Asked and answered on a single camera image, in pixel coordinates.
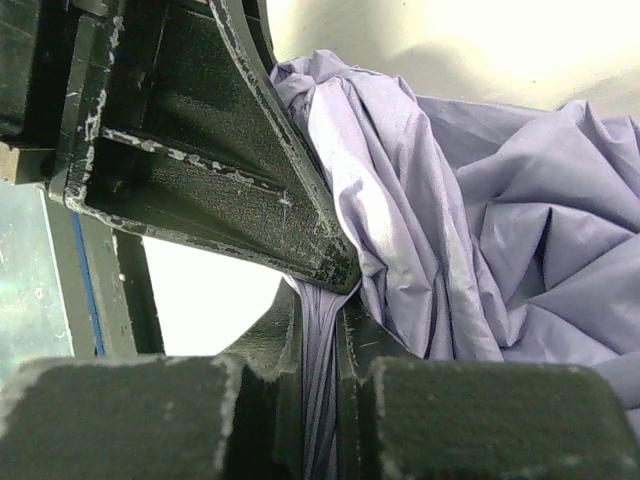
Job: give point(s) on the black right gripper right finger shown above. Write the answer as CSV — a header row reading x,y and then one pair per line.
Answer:
x,y
402,417

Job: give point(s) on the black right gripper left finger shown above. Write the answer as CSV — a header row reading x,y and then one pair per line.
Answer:
x,y
234,415

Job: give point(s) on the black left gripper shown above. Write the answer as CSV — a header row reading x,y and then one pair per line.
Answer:
x,y
37,43

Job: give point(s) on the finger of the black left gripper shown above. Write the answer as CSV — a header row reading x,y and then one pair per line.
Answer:
x,y
171,129

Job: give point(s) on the lavender folding umbrella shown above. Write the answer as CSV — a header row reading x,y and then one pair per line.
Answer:
x,y
483,233

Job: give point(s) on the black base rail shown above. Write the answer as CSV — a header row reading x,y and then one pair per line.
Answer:
x,y
105,287

